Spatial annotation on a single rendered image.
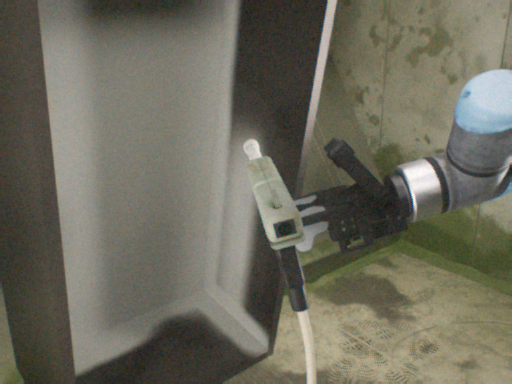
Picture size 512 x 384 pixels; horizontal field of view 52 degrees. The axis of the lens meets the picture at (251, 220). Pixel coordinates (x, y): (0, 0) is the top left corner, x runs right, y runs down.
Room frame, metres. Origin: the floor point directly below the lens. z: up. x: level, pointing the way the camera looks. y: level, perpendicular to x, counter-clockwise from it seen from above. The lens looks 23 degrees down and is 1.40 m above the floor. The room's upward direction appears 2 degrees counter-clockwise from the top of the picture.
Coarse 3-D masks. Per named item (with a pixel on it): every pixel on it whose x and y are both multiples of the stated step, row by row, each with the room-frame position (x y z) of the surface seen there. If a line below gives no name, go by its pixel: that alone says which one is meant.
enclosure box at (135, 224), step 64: (0, 0) 0.76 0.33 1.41; (64, 0) 1.11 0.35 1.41; (128, 0) 1.20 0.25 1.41; (192, 0) 1.31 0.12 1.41; (256, 0) 1.27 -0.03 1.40; (320, 0) 1.12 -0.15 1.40; (0, 64) 0.81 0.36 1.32; (64, 64) 1.13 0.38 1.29; (128, 64) 1.22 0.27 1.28; (192, 64) 1.34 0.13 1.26; (256, 64) 1.28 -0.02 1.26; (320, 64) 1.10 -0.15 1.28; (0, 128) 0.86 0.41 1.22; (64, 128) 1.14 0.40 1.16; (128, 128) 1.24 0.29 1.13; (192, 128) 1.37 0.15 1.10; (256, 128) 1.28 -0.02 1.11; (0, 192) 0.94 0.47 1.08; (64, 192) 1.16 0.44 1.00; (128, 192) 1.27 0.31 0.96; (192, 192) 1.41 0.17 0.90; (0, 256) 1.03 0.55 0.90; (64, 256) 1.17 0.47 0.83; (128, 256) 1.30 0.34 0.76; (192, 256) 1.45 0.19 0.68; (256, 256) 1.29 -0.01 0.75; (64, 320) 0.80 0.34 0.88; (128, 320) 1.33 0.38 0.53; (192, 320) 1.35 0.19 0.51; (256, 320) 1.29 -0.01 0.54
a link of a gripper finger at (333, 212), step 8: (328, 208) 0.70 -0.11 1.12; (336, 208) 0.70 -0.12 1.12; (344, 208) 0.70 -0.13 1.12; (304, 216) 0.70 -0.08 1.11; (312, 216) 0.69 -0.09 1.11; (320, 216) 0.69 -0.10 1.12; (328, 216) 0.69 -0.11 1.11; (336, 216) 0.69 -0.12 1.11; (304, 224) 0.69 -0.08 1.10; (312, 224) 0.70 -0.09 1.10
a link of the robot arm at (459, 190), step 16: (432, 160) 0.75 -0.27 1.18; (448, 160) 0.73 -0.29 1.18; (448, 176) 0.72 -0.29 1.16; (464, 176) 0.71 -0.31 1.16; (496, 176) 0.70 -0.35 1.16; (448, 192) 0.71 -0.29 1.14; (464, 192) 0.71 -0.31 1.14; (480, 192) 0.72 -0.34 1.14; (496, 192) 0.72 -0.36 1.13; (448, 208) 0.72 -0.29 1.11
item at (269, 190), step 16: (256, 144) 1.07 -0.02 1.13; (256, 160) 0.89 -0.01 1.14; (256, 176) 0.80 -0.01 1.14; (272, 176) 0.78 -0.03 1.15; (256, 192) 0.73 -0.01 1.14; (272, 192) 0.65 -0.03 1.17; (288, 192) 0.70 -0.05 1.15; (272, 208) 0.64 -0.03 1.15; (288, 208) 0.62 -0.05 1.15; (272, 224) 0.61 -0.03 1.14; (272, 240) 0.61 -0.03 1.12; (288, 240) 0.62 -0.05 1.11; (288, 256) 0.71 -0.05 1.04; (288, 272) 0.71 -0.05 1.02; (288, 288) 0.71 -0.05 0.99; (304, 288) 0.72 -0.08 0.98; (304, 304) 0.71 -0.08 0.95
